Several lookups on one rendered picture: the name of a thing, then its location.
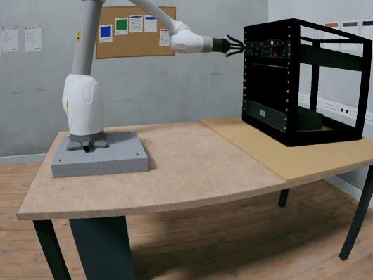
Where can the black rack frame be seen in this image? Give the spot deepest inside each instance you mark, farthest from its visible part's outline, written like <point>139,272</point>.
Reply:
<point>270,94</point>

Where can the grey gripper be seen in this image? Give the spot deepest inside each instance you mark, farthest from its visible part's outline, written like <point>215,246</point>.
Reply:
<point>223,45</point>

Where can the tan flat board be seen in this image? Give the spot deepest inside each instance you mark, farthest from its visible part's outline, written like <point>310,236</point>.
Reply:
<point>291,163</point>

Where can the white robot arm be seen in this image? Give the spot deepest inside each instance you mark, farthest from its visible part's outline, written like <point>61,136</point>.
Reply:
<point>84,95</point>

